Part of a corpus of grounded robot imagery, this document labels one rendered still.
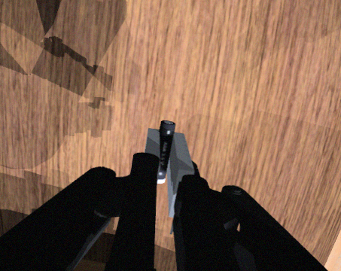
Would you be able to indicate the brown wooden drawer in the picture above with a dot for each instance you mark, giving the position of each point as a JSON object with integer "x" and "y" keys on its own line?
{"x": 88, "y": 267}

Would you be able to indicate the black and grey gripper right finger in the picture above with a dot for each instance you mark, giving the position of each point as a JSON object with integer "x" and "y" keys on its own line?
{"x": 202, "y": 237}

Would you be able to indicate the black aaa battery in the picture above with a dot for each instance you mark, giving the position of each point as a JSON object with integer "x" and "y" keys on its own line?
{"x": 167, "y": 130}

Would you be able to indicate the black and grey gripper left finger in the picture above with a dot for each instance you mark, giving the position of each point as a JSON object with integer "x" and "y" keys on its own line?
{"x": 57, "y": 235}

